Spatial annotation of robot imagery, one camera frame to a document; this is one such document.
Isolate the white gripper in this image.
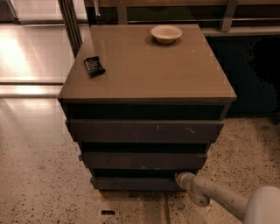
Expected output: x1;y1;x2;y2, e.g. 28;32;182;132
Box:
175;172;211;207

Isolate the drawer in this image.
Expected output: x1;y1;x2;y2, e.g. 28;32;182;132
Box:
66;119;224;144
91;177;181;192
83;152;207;170

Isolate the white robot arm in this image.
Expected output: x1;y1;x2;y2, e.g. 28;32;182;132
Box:
175;172;280;224

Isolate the brown drawer cabinet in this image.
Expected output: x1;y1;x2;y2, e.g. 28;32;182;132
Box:
58;24;236;181

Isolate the middle drawer front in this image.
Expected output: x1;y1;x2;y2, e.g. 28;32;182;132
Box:
83;152;207;170

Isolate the top drawer front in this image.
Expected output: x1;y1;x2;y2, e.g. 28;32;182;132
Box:
66;119;224;144

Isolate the black floor tape mark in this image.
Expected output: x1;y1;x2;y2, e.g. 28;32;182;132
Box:
101;210;116;215

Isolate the white paper bowl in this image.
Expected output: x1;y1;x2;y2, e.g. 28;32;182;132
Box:
150;24;183;45

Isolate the black snack wrapper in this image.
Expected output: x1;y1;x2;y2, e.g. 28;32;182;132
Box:
84;56;106;77

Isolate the metal railing frame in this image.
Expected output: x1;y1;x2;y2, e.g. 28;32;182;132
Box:
57;0;280;58

